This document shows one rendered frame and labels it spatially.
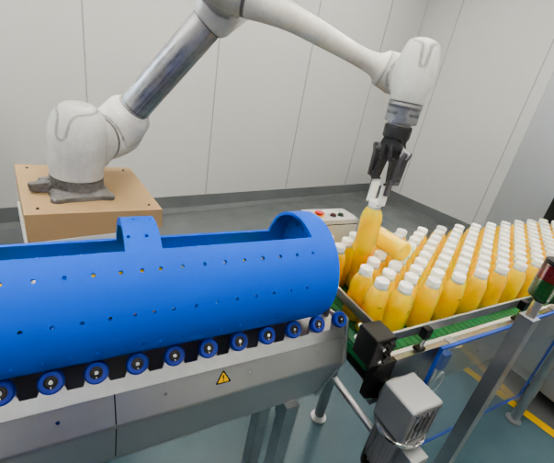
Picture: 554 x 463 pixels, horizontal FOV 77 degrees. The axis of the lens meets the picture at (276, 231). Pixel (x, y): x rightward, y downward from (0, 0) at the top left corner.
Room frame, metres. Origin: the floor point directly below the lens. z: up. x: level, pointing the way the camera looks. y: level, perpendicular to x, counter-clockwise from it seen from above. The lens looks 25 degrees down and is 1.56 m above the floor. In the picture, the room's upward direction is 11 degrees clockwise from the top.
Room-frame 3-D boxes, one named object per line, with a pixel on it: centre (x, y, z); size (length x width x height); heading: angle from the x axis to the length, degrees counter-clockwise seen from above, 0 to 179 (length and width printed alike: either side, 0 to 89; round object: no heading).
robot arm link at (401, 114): (1.03, -0.28, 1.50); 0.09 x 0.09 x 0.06
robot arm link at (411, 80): (1.04, -0.28, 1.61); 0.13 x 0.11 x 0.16; 178
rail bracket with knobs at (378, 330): (0.73, -0.30, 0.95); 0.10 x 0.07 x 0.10; 31
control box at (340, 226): (1.24, -0.19, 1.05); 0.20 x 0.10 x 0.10; 121
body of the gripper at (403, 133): (1.03, -0.28, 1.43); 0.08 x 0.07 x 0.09; 32
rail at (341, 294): (0.92, -0.23, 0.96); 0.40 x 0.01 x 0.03; 31
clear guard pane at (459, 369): (0.98, -0.84, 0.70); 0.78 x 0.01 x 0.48; 121
